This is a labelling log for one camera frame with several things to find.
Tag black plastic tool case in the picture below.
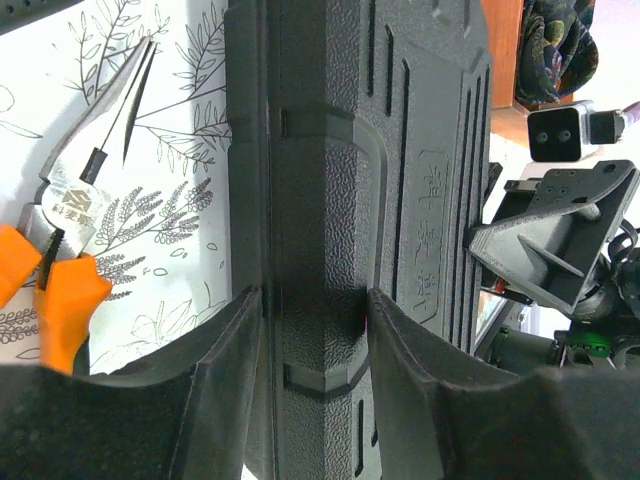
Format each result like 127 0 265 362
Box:
224 1 491 479

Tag dark floral rolled cloth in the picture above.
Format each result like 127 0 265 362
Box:
515 0 599 107

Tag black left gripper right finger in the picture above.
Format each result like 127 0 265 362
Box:
367 289 639 479

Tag wooden compartment tray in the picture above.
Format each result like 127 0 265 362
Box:
481 0 524 109

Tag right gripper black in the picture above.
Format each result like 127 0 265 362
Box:
468 160 639 369

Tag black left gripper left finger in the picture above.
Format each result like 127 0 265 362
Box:
1 287 261 479

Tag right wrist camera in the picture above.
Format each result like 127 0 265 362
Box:
527 100 626 163

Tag orange handled needle-nose pliers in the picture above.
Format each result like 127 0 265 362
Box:
1 36 157 376

